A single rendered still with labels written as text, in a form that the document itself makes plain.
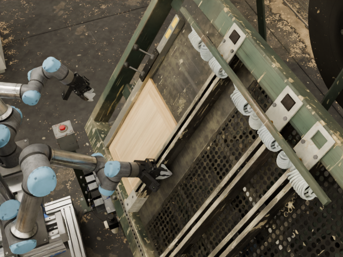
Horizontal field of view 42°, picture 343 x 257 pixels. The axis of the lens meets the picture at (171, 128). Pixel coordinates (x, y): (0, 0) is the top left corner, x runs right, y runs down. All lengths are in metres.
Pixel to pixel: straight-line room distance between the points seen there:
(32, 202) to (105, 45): 3.17
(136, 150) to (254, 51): 1.03
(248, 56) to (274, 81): 0.18
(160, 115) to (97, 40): 2.75
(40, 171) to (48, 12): 3.90
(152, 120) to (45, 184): 0.80
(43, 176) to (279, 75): 1.00
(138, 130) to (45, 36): 2.90
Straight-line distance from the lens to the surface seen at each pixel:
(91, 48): 4.95
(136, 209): 2.52
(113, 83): 2.80
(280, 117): 1.68
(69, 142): 2.96
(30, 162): 1.92
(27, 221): 2.10
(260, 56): 1.81
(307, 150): 1.60
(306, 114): 1.63
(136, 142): 2.56
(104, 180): 2.15
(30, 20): 5.57
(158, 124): 2.40
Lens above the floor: 3.09
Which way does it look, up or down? 50 degrees down
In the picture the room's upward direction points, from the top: 5 degrees counter-clockwise
